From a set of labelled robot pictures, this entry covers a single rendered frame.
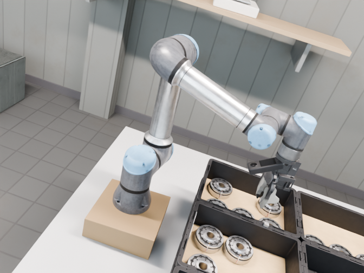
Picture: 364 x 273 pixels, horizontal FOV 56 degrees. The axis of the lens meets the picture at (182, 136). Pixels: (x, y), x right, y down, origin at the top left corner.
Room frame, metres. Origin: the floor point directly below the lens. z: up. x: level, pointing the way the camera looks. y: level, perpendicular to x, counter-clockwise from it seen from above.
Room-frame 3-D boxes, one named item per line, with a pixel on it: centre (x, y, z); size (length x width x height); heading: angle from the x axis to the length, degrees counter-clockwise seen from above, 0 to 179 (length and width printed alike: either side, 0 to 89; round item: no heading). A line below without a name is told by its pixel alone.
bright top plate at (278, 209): (1.16, -0.45, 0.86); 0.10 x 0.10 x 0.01
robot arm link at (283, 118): (1.03, -0.26, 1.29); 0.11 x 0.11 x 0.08; 74
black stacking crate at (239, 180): (1.09, -0.33, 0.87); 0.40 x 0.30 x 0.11; 85
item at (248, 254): (0.87, -0.31, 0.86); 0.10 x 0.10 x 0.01
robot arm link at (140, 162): (1.01, 0.12, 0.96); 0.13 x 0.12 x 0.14; 164
